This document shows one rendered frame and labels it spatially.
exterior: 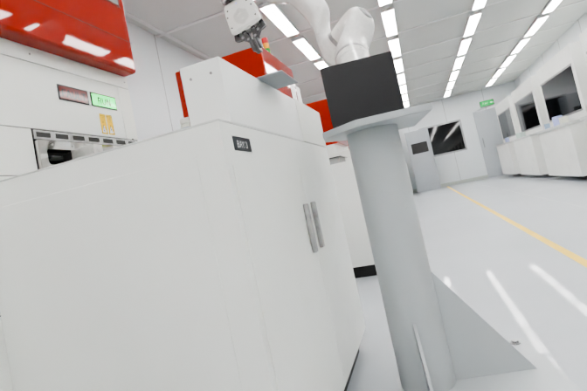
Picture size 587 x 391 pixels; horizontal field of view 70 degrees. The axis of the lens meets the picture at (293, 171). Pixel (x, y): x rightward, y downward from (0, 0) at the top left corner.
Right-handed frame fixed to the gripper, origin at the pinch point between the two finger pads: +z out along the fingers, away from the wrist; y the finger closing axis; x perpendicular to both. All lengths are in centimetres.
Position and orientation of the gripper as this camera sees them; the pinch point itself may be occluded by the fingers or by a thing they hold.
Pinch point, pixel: (256, 45)
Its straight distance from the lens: 132.1
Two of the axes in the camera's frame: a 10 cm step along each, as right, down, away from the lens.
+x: 2.9, 0.0, 9.6
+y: 8.7, -4.1, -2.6
